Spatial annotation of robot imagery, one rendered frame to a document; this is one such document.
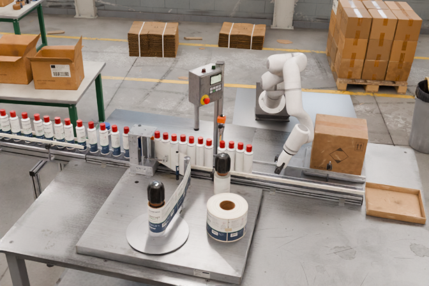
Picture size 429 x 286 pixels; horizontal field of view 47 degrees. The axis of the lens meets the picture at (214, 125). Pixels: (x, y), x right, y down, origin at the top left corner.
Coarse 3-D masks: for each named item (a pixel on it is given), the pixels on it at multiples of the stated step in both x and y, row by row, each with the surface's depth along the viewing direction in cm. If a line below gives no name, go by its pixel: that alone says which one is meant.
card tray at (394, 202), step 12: (372, 192) 286; (384, 192) 287; (396, 192) 287; (408, 192) 286; (420, 192) 281; (372, 204) 277; (384, 204) 277; (396, 204) 277; (408, 204) 277; (420, 204) 277; (384, 216) 267; (396, 216) 265; (408, 216) 264; (420, 216) 269
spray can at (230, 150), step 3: (231, 141) 283; (231, 144) 281; (228, 147) 284; (231, 147) 282; (234, 147) 284; (228, 150) 283; (231, 150) 283; (234, 150) 283; (228, 153) 284; (231, 153) 283; (234, 153) 284; (231, 156) 284; (234, 156) 286; (231, 159) 285; (234, 159) 287; (231, 162) 286; (234, 162) 288; (231, 165) 287; (234, 165) 289; (231, 168) 288; (234, 168) 290
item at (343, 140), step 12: (324, 120) 300; (336, 120) 300; (348, 120) 301; (360, 120) 301; (324, 132) 287; (336, 132) 288; (348, 132) 288; (360, 132) 288; (312, 144) 304; (324, 144) 290; (336, 144) 288; (348, 144) 287; (360, 144) 285; (312, 156) 296; (324, 156) 294; (336, 156) 292; (348, 156) 290; (360, 156) 289; (312, 168) 299; (324, 168) 298; (336, 168) 296; (348, 168) 294; (360, 168) 292
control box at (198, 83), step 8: (208, 64) 279; (192, 72) 269; (200, 72) 269; (208, 72) 270; (216, 72) 272; (192, 80) 271; (200, 80) 267; (208, 80) 271; (192, 88) 274; (200, 88) 269; (208, 88) 273; (192, 96) 276; (200, 96) 271; (208, 96) 275; (216, 96) 280; (200, 104) 274
